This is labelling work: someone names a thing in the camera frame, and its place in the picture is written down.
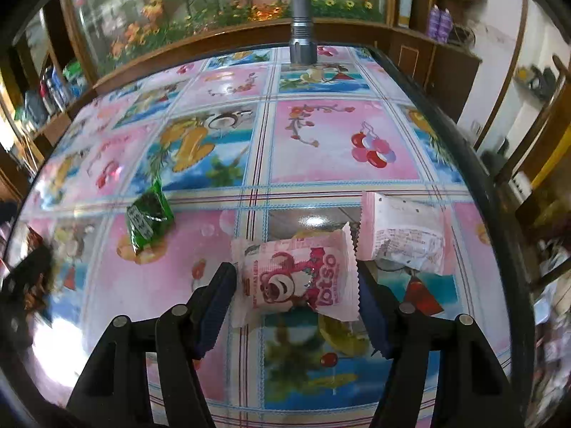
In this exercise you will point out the green snack packet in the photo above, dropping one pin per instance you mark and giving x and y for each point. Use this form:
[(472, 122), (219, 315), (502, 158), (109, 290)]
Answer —
[(147, 223)]

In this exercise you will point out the white and pink snack packet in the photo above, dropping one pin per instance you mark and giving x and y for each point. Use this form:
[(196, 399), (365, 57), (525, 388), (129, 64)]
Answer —
[(403, 236)]

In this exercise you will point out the printed cartoon tablecloth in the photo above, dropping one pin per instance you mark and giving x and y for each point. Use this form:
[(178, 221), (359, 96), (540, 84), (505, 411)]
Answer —
[(312, 142)]

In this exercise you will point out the purple bottle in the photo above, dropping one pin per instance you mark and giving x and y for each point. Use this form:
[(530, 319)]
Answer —
[(444, 22), (432, 20)]

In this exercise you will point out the low wooden side cabinet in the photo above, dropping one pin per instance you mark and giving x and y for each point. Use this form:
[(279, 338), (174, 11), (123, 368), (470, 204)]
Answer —
[(437, 71)]

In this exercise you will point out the pink bear snack packet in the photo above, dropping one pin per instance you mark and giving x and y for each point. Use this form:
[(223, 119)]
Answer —
[(299, 276)]

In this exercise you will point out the wooden chair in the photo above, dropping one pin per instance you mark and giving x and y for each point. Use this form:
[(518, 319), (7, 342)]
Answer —
[(535, 133)]

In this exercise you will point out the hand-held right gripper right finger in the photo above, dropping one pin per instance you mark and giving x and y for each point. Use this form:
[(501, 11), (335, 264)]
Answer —
[(374, 316)]

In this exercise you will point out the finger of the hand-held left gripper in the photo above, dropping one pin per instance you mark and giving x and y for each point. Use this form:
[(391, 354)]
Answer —
[(26, 265)]

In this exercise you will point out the wooden cabinet with floral glass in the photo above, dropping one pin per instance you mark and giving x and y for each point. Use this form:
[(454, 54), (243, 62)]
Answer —
[(214, 4)]

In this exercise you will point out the wooden shelf with bottles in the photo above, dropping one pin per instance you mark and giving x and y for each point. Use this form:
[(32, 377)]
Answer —
[(40, 93)]

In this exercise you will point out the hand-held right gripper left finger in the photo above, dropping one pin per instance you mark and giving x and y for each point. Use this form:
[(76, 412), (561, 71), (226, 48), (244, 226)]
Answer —
[(214, 316)]

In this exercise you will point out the silver flashlight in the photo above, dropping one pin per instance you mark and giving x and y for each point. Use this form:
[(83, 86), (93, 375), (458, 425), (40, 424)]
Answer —
[(301, 22)]

